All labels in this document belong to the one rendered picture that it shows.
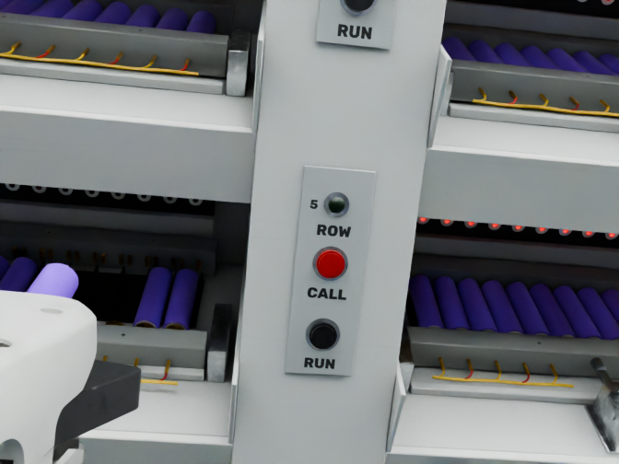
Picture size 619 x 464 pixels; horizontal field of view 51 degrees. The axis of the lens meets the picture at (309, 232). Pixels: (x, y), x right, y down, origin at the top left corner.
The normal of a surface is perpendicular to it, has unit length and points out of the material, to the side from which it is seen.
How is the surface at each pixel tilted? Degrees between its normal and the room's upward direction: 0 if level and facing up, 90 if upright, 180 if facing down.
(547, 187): 109
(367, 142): 90
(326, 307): 90
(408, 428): 19
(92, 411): 86
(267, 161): 90
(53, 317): 11
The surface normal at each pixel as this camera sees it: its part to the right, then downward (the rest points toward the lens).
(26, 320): 0.19, -0.98
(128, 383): 0.95, 0.09
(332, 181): 0.06, 0.22
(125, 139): 0.03, 0.53
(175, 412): 0.11, -0.84
